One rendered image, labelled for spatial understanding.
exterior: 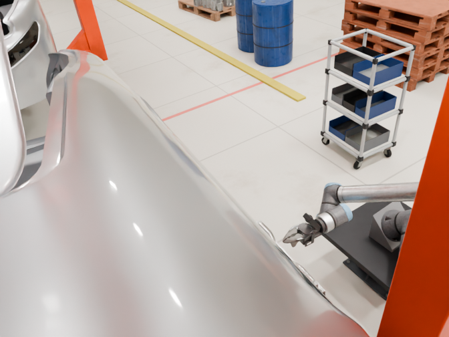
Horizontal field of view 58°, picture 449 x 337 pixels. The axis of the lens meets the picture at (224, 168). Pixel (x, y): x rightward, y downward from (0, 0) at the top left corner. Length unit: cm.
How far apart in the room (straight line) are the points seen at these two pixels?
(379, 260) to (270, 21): 341
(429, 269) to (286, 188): 240
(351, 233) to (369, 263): 24
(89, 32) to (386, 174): 326
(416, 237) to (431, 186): 16
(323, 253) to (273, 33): 309
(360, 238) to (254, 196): 103
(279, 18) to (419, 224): 435
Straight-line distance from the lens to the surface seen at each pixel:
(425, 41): 471
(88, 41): 473
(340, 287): 277
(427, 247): 104
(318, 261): 288
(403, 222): 246
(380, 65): 352
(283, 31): 525
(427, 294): 113
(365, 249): 259
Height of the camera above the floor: 223
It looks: 38 degrees down
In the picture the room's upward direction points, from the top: 6 degrees counter-clockwise
